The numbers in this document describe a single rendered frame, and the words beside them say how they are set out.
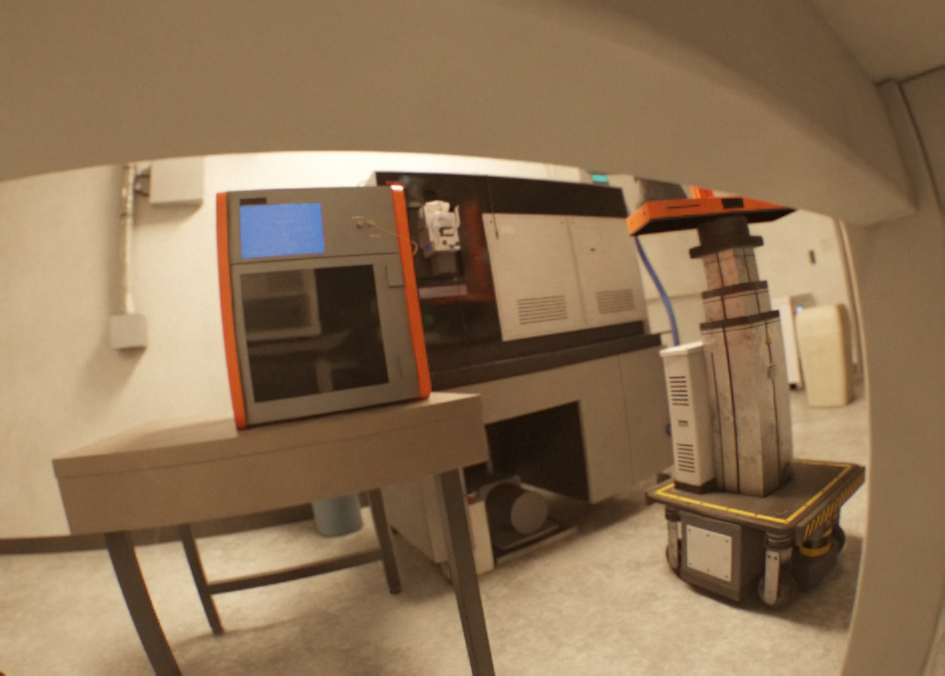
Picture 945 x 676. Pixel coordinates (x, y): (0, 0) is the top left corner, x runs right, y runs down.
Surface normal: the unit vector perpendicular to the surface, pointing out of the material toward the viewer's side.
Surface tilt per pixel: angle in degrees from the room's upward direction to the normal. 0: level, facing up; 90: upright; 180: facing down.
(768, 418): 90
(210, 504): 90
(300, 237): 90
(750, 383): 90
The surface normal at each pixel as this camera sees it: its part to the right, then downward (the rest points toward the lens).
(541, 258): 0.46, -0.13
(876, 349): -0.87, 0.11
